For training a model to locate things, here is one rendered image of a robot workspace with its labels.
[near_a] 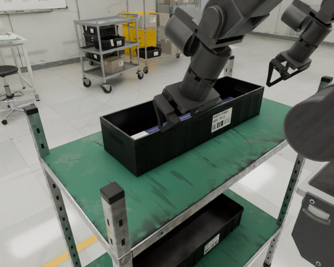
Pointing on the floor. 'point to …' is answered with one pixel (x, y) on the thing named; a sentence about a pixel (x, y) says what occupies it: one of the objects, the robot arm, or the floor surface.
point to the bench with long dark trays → (16, 62)
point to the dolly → (91, 32)
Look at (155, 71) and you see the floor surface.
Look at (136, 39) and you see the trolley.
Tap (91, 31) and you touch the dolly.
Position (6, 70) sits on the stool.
